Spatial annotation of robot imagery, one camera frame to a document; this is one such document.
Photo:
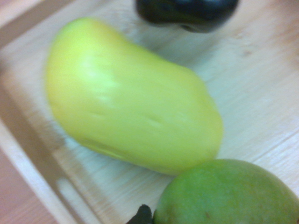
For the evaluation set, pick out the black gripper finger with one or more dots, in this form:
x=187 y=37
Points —
x=142 y=215

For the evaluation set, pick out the green apple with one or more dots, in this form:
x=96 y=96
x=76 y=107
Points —
x=224 y=193

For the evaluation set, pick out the yellow mango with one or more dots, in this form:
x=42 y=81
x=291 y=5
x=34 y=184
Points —
x=130 y=98

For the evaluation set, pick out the dark purple eggplant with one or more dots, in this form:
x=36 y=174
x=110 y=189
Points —
x=187 y=12

